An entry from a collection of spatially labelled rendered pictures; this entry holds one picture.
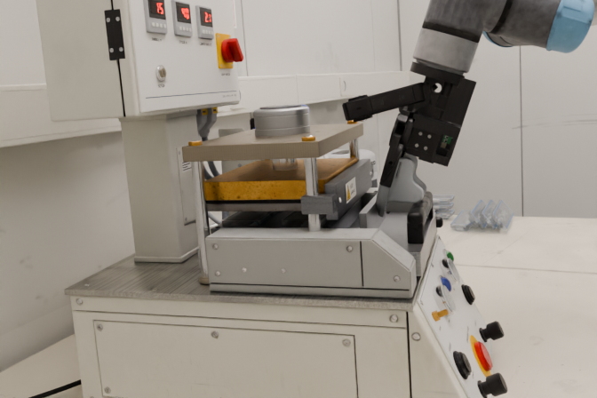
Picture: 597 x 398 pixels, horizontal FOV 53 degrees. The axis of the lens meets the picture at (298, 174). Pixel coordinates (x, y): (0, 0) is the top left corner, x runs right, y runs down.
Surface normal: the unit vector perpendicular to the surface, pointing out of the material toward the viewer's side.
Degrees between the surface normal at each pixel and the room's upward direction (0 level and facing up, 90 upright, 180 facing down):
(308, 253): 90
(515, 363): 0
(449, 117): 90
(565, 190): 90
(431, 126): 90
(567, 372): 0
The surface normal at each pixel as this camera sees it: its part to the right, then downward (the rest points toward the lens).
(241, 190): -0.29, 0.16
